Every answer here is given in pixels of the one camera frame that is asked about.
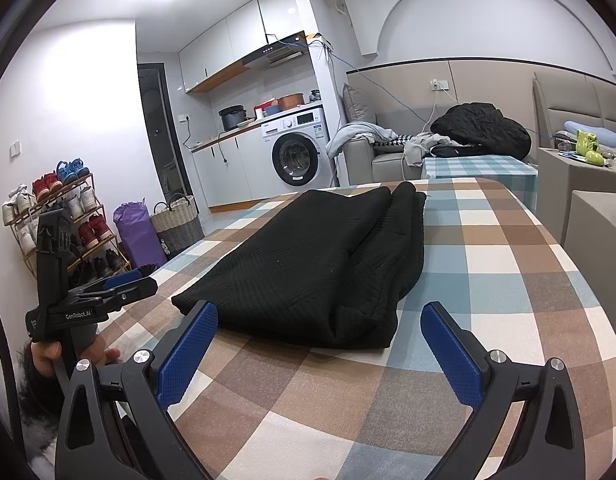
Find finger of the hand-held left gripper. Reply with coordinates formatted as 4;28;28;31
102;269;145;291
70;277;159;313

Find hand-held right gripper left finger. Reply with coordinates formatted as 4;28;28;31
54;300;220;480

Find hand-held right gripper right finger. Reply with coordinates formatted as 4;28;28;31
420;301;586;480

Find black knit sweater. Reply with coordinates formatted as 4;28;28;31
171;182;429;352

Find person's left forearm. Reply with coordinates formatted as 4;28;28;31
15;347;69;480

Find person's left hand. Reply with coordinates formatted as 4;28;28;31
30;335;122;377

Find purple bag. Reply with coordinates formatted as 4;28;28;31
113;200;168;271

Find shoe rack with shoes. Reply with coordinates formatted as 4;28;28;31
2;159;131;281

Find woven laundry basket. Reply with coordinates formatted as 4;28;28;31
150;194;205;256

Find checked tablecloth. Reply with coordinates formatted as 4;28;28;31
93;176;616;480

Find white base cabinet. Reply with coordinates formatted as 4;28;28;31
190;132;269;211

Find teal checked cloth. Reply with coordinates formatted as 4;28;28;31
422;155;539;211

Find grey garment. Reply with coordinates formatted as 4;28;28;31
403;132;454;167

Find white washing machine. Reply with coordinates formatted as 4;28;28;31
260;106;339;196

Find grey sofa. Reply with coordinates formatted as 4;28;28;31
338;82;439;186

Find beige cabinet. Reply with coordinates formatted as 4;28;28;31
535;147;616;221

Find black jacket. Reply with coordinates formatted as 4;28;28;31
430;102;532;158

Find light blue blanket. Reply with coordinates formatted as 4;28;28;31
326;121;399;158

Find green toy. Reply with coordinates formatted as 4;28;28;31
574;130;605;166

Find blue pillow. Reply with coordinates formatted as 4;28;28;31
563;120;616;148

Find range hood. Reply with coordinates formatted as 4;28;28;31
240;31;309;67

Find white wall cabinets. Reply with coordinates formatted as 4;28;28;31
178;0;319;93

